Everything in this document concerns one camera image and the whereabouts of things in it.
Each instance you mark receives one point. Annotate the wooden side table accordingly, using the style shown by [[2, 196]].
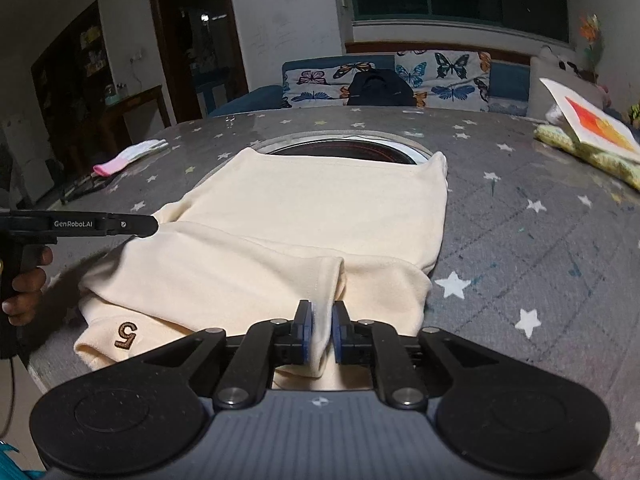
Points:
[[132, 112]]

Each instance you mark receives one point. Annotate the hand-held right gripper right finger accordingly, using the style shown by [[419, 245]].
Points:
[[341, 332]]

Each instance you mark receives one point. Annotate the dark wooden cabinet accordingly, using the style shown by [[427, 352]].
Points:
[[70, 95]]

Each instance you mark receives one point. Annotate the butterfly-print sofa cover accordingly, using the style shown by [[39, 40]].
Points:
[[385, 79]]

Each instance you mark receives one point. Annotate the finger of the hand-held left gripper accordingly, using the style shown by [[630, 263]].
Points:
[[131, 224]]

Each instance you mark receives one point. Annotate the orange flower decoration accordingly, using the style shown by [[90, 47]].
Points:
[[591, 35]]

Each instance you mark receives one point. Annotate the person's left hand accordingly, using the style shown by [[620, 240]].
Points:
[[27, 285]]

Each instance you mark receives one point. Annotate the blue sofa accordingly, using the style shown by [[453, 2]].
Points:
[[260, 95]]

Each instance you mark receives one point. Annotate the black bag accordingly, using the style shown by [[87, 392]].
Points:
[[381, 89]]

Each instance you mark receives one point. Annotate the white and orange booklet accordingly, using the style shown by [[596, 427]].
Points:
[[595, 125]]

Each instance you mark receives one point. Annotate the pink and white cloth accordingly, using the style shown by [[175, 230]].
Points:
[[131, 156]]

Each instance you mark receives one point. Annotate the grey star-print tablecloth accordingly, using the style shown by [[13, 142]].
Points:
[[520, 240]]

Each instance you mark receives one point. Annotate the dark doorway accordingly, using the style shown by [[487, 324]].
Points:
[[200, 35]]

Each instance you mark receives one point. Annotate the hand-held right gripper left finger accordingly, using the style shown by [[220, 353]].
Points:
[[303, 332]]

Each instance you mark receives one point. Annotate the yellow knitted cloth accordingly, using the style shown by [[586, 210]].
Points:
[[590, 152]]

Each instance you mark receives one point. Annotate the cream t-shirt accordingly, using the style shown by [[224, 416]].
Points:
[[280, 240]]

